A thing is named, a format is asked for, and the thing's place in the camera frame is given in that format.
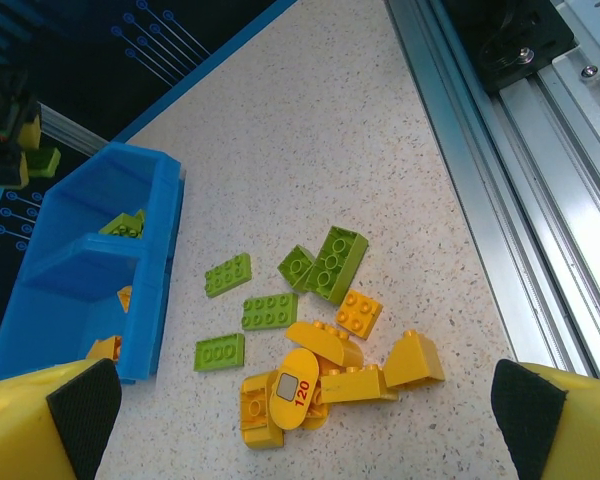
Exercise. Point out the orange half-round lego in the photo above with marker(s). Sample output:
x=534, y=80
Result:
x=320, y=340

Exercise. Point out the green tall long lego brick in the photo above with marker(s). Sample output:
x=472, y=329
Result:
x=336, y=264

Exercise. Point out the orange long lego brick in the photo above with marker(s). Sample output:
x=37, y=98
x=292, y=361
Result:
x=350, y=387

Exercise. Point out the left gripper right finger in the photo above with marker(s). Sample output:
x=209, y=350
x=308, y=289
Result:
x=580, y=435

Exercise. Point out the orange square lego brick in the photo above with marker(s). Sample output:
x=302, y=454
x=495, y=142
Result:
x=358, y=315

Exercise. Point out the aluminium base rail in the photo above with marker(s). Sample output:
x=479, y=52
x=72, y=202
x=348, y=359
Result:
x=555, y=200

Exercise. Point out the blue two-compartment plastic bin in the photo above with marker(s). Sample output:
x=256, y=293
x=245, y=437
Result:
x=70, y=280

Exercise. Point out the orange arch lego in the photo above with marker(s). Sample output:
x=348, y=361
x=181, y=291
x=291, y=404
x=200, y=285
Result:
x=255, y=415

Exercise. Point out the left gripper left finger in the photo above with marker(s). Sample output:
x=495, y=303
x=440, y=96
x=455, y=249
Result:
x=25, y=430

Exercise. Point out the orange sloped lego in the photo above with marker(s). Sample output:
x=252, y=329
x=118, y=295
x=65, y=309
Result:
x=412, y=360

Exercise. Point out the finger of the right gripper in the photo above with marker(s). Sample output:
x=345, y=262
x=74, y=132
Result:
x=31, y=131
x=5, y=172

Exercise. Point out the orange oval lego printed 120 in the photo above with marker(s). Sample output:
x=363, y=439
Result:
x=305, y=370

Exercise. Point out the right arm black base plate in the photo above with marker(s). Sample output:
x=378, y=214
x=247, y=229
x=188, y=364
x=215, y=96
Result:
x=545, y=30

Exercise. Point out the green small square lego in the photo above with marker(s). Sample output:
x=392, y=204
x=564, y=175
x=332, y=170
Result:
x=296, y=266

